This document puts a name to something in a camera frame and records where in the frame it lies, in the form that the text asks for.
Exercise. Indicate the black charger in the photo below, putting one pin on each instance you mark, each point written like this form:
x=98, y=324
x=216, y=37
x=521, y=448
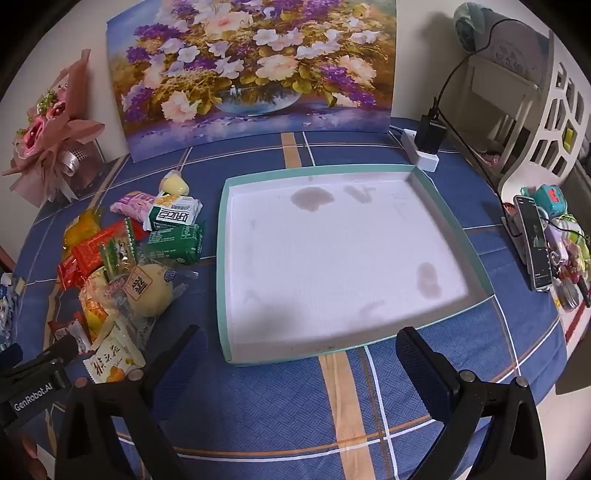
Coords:
x=429, y=134

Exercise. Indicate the round bun in clear packet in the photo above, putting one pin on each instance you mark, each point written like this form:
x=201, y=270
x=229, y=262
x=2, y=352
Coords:
x=152, y=290

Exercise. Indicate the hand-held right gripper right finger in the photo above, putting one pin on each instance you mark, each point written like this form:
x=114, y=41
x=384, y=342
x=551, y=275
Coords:
x=415, y=369

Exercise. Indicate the pink purple snack packet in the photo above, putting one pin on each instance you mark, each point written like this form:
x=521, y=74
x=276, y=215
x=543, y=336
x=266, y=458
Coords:
x=131, y=205

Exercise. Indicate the pile of small trinkets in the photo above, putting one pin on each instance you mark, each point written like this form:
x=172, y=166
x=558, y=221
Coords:
x=570, y=258

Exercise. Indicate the blue white tissue pack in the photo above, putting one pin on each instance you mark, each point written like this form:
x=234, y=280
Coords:
x=7, y=314

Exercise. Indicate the teal shallow cardboard box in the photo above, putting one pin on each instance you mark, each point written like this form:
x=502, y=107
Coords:
x=341, y=258

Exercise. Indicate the red white candy wrapper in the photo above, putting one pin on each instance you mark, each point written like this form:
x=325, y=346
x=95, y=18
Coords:
x=69, y=330

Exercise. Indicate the yellow corn packet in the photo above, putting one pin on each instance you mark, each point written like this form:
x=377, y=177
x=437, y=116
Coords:
x=81, y=230

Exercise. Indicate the black phone stand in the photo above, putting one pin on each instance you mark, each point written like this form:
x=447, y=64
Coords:
x=511, y=226

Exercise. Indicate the yellow fruit snack packet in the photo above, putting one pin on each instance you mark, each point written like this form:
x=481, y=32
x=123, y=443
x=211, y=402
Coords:
x=97, y=314

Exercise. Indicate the blue plaid tablecloth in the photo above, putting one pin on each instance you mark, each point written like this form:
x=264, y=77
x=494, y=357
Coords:
x=277, y=415

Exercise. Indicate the pink flower bouquet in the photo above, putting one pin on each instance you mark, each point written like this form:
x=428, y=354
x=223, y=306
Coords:
x=51, y=129

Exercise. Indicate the teal small toy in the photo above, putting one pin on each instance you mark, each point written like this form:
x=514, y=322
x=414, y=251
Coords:
x=549, y=198

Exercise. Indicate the white power strip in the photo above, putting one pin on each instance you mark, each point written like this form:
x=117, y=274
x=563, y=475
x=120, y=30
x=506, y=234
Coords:
x=427, y=162

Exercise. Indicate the small red snack packet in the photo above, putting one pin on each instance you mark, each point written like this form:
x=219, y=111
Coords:
x=69, y=274

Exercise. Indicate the dark green snack packet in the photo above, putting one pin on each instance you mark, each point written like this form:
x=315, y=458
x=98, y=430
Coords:
x=178, y=242

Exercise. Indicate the cream packet with orange fruit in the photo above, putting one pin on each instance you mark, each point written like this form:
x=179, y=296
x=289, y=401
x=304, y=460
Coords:
x=115, y=360

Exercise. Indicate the floral painting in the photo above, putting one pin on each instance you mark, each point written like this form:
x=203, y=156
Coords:
x=254, y=69

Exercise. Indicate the smartphone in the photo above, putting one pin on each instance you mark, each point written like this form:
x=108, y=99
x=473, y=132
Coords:
x=535, y=249

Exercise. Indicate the white green snack packet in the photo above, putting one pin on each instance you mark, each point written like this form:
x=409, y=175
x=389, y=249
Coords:
x=173, y=213

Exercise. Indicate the yellow jelly cup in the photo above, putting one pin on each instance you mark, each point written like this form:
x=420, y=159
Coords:
x=174, y=184

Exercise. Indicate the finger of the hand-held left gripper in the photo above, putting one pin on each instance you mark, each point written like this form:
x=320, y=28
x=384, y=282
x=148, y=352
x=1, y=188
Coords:
x=62, y=348

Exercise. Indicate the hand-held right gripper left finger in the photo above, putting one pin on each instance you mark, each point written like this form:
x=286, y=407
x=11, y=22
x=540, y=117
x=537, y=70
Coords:
x=194, y=355

